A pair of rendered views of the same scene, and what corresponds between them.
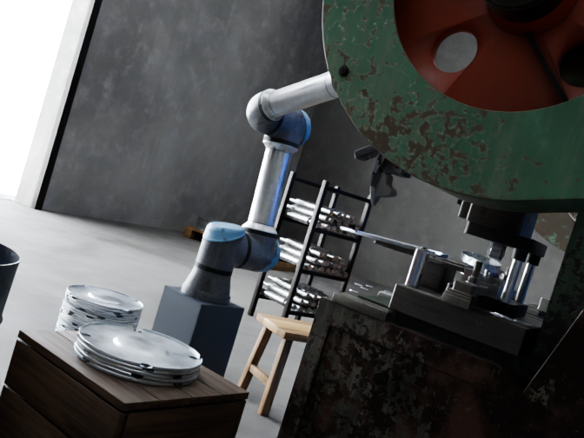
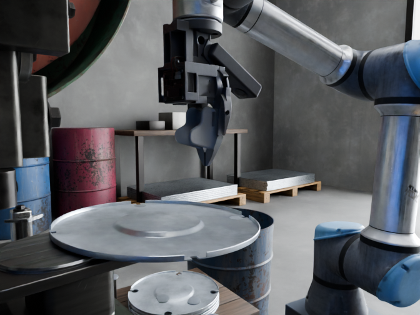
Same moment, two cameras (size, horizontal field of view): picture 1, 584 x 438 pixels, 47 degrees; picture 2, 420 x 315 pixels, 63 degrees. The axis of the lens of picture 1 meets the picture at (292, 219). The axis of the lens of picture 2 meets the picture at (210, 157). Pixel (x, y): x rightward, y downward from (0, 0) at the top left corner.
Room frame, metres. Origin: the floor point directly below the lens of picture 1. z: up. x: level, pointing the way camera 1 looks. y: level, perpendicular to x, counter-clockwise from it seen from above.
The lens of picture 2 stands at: (2.01, -0.70, 0.93)
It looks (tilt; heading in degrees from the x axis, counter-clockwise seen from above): 6 degrees down; 109
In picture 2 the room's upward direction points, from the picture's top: straight up
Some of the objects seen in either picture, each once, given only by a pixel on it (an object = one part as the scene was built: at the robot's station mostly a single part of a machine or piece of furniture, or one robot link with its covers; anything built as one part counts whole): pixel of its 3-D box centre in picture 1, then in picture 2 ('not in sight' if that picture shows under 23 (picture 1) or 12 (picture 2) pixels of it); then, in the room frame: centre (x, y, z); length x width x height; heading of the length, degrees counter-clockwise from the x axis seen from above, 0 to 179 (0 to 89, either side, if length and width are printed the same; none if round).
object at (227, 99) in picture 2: not in sight; (216, 107); (1.85, -0.21, 0.95); 0.05 x 0.02 x 0.09; 149
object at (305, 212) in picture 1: (309, 255); not in sight; (4.28, -0.17, 0.47); 0.46 x 0.43 x 0.95; 40
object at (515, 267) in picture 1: (514, 272); not in sight; (1.55, -0.52, 0.81); 0.02 x 0.02 x 0.14
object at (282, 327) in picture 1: (294, 368); not in sight; (2.67, -0.18, 0.16); 0.34 x 0.24 x 0.34; 121
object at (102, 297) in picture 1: (105, 297); not in sight; (2.55, 0.59, 0.24); 0.29 x 0.29 x 0.01
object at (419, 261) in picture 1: (417, 267); (22, 235); (1.56, -0.31, 0.75); 0.03 x 0.03 x 0.10; 60
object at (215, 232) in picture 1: (222, 244); (340, 249); (2.05, 0.18, 0.62); 0.13 x 0.12 x 0.14; 134
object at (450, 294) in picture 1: (471, 282); not in sight; (1.50, -0.42, 0.76); 0.17 x 0.06 x 0.10; 150
